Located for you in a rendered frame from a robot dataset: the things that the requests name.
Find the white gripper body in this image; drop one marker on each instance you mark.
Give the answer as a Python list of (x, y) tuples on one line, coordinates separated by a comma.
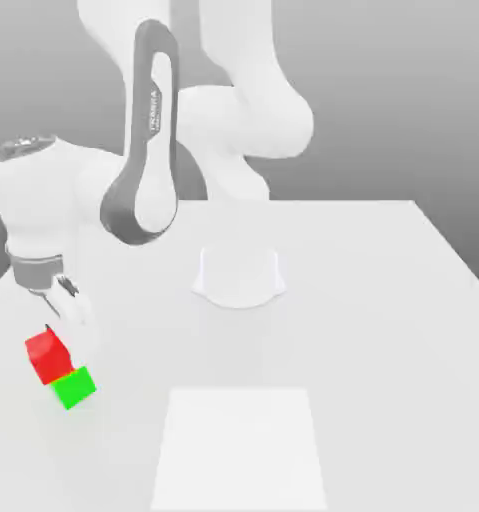
[(78, 320)]

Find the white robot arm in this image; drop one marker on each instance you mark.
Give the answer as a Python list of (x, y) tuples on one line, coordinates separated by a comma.
[(155, 120)]

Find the small green cube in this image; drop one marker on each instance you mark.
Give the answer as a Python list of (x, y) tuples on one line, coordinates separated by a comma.
[(74, 387)]

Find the small red cube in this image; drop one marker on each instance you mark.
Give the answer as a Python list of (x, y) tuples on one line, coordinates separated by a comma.
[(47, 358)]

